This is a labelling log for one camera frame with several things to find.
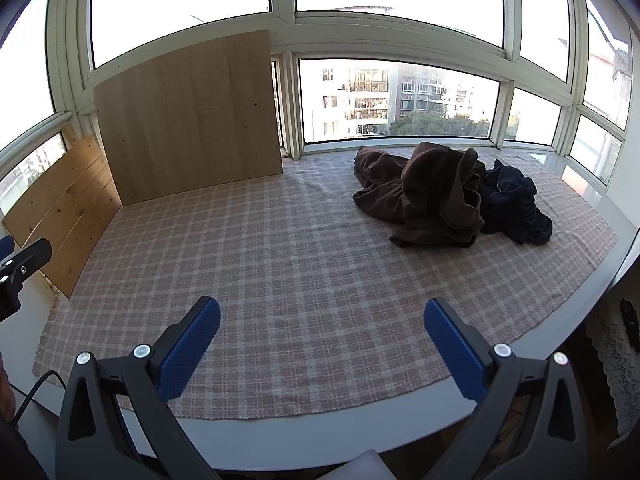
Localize pine plank panel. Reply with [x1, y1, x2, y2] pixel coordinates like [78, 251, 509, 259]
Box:
[1, 127, 123, 297]

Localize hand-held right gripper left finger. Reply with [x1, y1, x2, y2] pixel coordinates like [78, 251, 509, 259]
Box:
[55, 296, 222, 480]

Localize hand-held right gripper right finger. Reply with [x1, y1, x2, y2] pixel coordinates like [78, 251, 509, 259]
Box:
[424, 297, 598, 480]

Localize brown fleece sweater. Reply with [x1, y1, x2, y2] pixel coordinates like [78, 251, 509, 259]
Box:
[352, 141, 487, 249]

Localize large light wooden board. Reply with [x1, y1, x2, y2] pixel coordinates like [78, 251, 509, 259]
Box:
[93, 30, 285, 207]

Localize dark navy clothes pile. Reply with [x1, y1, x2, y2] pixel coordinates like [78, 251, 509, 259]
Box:
[480, 158, 554, 246]

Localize white lace cloth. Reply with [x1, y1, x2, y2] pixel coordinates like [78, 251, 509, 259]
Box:
[585, 300, 640, 448]

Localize green trees outside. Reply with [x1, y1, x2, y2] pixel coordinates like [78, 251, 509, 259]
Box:
[387, 110, 491, 139]

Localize small black object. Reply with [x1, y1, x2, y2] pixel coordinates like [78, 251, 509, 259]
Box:
[620, 299, 640, 352]

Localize black cable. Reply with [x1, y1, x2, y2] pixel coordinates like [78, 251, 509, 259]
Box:
[12, 370, 68, 426]

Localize apartment buildings outside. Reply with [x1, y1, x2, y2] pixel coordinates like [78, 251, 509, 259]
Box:
[310, 60, 501, 138]

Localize pink plaid cloth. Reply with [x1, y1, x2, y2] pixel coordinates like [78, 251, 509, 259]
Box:
[32, 150, 620, 420]

